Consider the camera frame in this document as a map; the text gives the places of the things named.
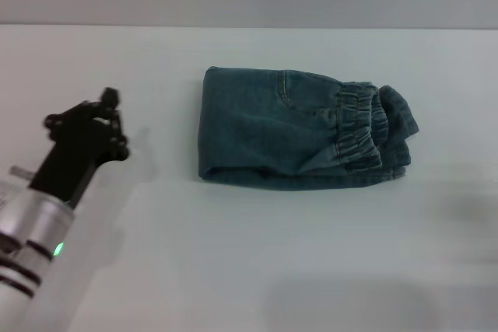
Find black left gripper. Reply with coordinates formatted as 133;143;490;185
29;87;132;208

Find blue denim shorts with print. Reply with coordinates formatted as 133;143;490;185
197;66;421;192

